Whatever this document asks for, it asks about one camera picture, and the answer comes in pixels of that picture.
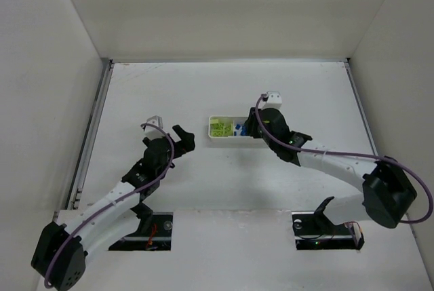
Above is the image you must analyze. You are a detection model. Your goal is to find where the blue lego pile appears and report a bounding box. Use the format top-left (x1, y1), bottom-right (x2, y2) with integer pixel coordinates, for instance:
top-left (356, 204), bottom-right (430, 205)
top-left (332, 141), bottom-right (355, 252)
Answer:
top-left (233, 122), bottom-right (247, 137)

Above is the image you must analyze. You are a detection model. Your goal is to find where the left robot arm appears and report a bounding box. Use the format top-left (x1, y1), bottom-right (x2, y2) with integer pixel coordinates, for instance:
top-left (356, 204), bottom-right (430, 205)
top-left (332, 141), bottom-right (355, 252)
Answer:
top-left (31, 123), bottom-right (195, 290)

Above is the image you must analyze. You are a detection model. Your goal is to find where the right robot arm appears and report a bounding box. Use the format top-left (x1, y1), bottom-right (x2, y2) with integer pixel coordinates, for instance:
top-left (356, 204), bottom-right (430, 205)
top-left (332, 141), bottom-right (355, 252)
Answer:
top-left (245, 107), bottom-right (417, 229)

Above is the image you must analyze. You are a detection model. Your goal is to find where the white divided sorting tray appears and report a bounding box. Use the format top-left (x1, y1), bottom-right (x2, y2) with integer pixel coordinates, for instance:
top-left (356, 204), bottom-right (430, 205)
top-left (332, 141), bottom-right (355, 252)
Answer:
top-left (208, 115), bottom-right (262, 145)

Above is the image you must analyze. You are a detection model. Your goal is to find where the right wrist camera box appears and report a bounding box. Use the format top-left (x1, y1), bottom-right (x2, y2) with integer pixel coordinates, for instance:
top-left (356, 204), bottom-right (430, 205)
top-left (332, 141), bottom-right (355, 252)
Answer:
top-left (262, 91), bottom-right (282, 110)

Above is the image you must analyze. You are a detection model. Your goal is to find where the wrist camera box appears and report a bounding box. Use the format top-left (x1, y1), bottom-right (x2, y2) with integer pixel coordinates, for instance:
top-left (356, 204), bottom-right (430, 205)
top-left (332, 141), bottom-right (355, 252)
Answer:
top-left (262, 91), bottom-right (282, 110)
top-left (140, 115), bottom-right (164, 140)

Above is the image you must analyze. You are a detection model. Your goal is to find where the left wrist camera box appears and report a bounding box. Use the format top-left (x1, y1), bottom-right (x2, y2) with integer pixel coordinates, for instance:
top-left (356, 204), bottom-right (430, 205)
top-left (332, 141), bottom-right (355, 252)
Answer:
top-left (140, 115), bottom-right (164, 140)

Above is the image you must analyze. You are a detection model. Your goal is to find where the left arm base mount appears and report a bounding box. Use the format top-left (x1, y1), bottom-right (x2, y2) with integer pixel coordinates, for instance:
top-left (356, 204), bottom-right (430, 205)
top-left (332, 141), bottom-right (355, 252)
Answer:
top-left (108, 203), bottom-right (174, 252)

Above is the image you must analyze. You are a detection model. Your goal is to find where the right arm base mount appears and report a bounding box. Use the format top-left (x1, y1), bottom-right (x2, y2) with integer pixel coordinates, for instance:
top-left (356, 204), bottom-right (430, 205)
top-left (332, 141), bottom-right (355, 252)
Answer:
top-left (292, 197), bottom-right (365, 251)

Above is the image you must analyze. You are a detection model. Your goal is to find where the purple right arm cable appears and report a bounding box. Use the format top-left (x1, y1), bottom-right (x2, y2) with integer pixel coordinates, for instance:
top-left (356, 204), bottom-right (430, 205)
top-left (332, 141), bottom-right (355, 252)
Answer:
top-left (254, 92), bottom-right (434, 225)

